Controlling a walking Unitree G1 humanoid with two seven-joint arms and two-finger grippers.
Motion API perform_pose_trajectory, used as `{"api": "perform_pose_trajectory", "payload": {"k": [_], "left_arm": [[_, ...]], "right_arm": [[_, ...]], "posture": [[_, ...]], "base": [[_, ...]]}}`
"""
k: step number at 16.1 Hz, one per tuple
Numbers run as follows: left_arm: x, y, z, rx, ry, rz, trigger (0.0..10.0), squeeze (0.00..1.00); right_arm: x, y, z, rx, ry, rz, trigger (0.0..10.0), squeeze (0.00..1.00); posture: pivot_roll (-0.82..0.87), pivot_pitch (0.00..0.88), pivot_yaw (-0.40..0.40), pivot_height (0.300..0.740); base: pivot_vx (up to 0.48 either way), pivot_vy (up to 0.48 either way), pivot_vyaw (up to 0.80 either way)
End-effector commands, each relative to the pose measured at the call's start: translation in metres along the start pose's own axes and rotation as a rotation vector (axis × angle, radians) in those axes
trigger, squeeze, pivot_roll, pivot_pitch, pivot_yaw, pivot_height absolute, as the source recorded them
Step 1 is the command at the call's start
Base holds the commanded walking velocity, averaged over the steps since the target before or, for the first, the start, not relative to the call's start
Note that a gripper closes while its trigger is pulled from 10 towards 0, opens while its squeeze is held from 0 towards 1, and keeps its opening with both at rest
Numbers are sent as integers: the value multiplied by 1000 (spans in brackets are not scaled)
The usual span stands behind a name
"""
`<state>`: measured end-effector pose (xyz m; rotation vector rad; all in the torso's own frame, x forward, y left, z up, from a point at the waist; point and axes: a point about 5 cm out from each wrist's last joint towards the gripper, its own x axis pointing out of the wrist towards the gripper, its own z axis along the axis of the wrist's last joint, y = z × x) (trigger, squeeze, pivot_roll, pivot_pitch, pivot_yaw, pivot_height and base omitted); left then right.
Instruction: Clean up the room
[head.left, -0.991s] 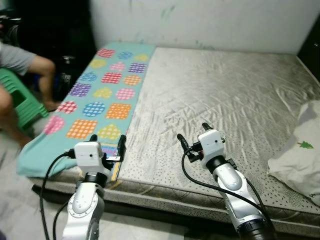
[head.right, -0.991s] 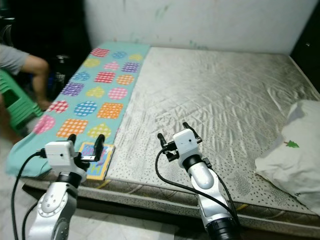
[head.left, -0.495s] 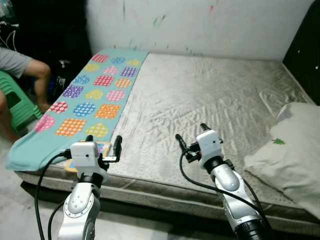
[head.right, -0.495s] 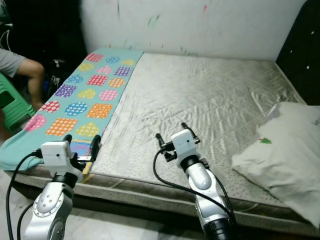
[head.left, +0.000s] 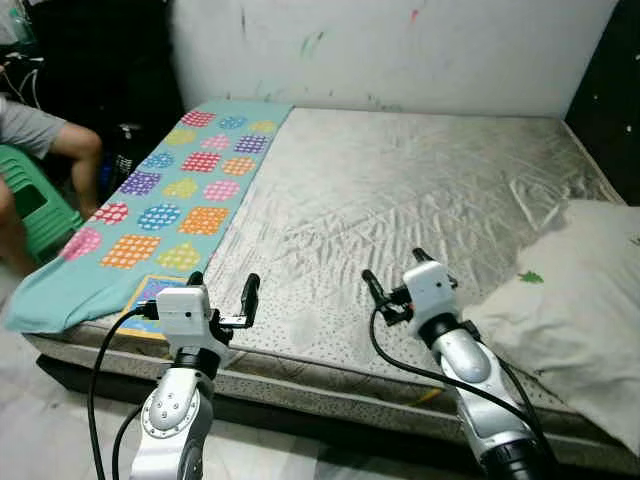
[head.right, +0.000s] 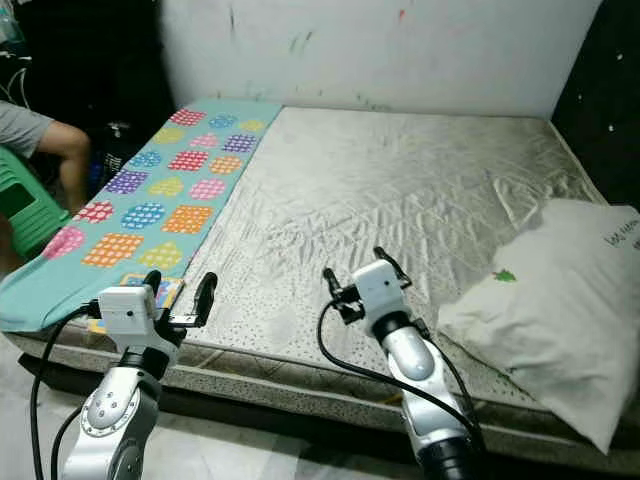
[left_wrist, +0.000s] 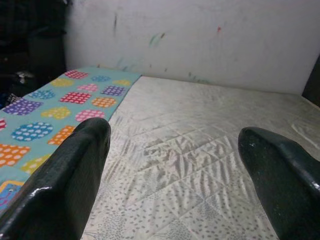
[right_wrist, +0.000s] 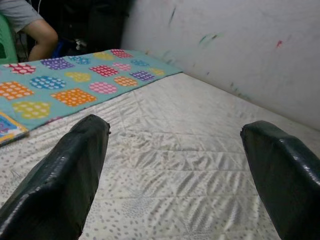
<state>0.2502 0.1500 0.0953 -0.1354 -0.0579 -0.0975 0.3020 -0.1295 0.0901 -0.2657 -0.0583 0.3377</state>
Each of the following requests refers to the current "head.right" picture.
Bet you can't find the black bag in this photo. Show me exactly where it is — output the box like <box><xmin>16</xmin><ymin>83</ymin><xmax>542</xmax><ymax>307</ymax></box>
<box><xmin>95</xmin><ymin>122</ymin><xmax>136</xmax><ymax>186</ymax></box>

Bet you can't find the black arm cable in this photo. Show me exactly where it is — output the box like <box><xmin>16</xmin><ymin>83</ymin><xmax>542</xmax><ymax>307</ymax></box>
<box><xmin>317</xmin><ymin>300</ymin><xmax>486</xmax><ymax>451</ymax></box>
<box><xmin>28</xmin><ymin>305</ymin><xmax>103</xmax><ymax>480</ymax></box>
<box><xmin>50</xmin><ymin>405</ymin><xmax>86</xmax><ymax>480</ymax></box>

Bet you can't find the dark tufted headboard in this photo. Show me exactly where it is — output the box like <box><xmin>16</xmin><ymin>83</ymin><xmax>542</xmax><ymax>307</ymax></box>
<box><xmin>550</xmin><ymin>0</ymin><xmax>640</xmax><ymax>211</ymax></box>

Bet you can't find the teal blanket with colourful patches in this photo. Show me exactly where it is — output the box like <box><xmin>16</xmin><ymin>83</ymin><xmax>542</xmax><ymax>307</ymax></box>
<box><xmin>0</xmin><ymin>98</ymin><xmax>283</xmax><ymax>334</ymax></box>

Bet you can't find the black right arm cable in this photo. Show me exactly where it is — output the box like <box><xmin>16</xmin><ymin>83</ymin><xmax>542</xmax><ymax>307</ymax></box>
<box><xmin>317</xmin><ymin>300</ymin><xmax>486</xmax><ymax>451</ymax></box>

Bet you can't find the green plastic stool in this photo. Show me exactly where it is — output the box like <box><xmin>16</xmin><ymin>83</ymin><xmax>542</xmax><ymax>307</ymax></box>
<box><xmin>0</xmin><ymin>145</ymin><xmax>73</xmax><ymax>261</ymax></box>

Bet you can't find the dark bed base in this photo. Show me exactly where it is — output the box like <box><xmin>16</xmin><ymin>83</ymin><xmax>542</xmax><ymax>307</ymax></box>
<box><xmin>45</xmin><ymin>350</ymin><xmax>640</xmax><ymax>476</ymax></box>

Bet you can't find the white pillow with tree print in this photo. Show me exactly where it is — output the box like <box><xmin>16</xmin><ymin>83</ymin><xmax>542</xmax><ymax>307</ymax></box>
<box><xmin>435</xmin><ymin>198</ymin><xmax>640</xmax><ymax>456</ymax></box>

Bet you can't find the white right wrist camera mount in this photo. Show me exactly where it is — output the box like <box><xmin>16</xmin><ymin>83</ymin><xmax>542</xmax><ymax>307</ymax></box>
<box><xmin>355</xmin><ymin>260</ymin><xmax>411</xmax><ymax>321</ymax></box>

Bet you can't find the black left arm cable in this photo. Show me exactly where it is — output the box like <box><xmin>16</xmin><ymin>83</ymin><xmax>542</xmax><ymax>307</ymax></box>
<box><xmin>50</xmin><ymin>405</ymin><xmax>86</xmax><ymax>480</ymax></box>
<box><xmin>28</xmin><ymin>305</ymin><xmax>103</xmax><ymax>480</ymax></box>

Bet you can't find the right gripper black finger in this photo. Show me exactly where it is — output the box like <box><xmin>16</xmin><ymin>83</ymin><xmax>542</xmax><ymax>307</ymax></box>
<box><xmin>322</xmin><ymin>266</ymin><xmax>346</xmax><ymax>321</ymax></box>
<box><xmin>372</xmin><ymin>246</ymin><xmax>413</xmax><ymax>289</ymax></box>

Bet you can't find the grey quilted mattress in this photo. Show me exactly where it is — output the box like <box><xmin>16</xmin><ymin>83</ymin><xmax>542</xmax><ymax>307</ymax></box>
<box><xmin>5</xmin><ymin>105</ymin><xmax>640</xmax><ymax>471</ymax></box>

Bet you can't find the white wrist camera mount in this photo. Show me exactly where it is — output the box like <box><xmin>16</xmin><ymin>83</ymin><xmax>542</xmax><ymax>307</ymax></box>
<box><xmin>98</xmin><ymin>285</ymin><xmax>158</xmax><ymax>346</ymax></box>
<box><xmin>355</xmin><ymin>260</ymin><xmax>411</xmax><ymax>321</ymax></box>

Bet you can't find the person in grey shorts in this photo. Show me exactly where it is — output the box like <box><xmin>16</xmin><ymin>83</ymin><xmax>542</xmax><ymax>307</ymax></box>
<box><xmin>0</xmin><ymin>100</ymin><xmax>91</xmax><ymax>276</ymax></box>

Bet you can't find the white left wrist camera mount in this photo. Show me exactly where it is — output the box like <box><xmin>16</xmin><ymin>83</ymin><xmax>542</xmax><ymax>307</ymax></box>
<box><xmin>98</xmin><ymin>285</ymin><xmax>158</xmax><ymax>346</ymax></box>

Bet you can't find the blue yellow children's book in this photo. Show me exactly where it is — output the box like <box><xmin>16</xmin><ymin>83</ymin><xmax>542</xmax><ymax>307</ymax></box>
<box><xmin>87</xmin><ymin>275</ymin><xmax>186</xmax><ymax>336</ymax></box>

